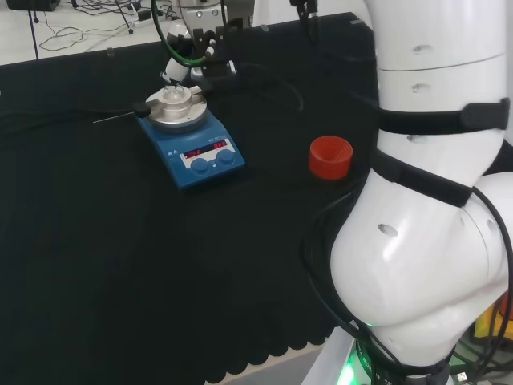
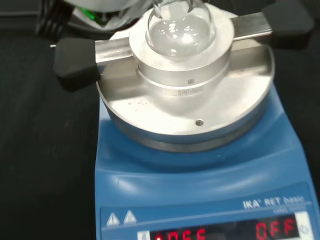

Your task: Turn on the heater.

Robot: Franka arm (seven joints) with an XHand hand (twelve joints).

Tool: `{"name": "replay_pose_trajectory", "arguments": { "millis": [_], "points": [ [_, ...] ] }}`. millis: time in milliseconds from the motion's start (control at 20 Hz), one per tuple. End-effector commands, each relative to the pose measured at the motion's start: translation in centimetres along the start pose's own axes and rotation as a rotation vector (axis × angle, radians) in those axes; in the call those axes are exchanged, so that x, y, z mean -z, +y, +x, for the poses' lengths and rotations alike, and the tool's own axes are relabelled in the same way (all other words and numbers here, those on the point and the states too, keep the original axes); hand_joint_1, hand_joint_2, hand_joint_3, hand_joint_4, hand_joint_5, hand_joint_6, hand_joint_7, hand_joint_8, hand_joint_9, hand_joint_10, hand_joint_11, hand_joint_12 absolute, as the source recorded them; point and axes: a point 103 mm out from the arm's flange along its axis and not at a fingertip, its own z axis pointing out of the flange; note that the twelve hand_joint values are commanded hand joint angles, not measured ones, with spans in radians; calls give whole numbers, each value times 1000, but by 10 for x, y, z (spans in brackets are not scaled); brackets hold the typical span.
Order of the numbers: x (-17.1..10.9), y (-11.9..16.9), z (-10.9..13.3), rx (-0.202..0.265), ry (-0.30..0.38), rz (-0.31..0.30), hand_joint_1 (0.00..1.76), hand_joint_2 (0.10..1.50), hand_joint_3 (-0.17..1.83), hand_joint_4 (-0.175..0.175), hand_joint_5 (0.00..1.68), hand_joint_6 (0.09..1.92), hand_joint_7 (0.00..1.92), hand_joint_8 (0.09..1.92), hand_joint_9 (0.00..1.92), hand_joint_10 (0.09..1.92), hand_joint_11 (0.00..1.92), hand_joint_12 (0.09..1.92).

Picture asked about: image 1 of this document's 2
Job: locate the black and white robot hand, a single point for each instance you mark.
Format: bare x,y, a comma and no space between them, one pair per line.
218,60

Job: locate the heater with blue base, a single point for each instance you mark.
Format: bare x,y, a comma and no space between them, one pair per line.
200,160

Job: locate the thin metal probe black knob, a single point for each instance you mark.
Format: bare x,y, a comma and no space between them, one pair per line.
141,108

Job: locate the red ribbed plastic cup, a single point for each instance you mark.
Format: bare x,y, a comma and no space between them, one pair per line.
330,158

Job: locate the blue stand pole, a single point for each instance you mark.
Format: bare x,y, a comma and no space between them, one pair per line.
34,32

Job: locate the black box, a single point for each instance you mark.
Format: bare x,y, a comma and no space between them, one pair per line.
34,5

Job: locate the black bench cloth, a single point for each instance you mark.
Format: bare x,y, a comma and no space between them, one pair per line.
120,240

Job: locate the yellow stop button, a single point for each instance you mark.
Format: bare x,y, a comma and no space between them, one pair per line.
495,317

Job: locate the black hanging camera mount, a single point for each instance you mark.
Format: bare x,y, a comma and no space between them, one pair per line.
308,20

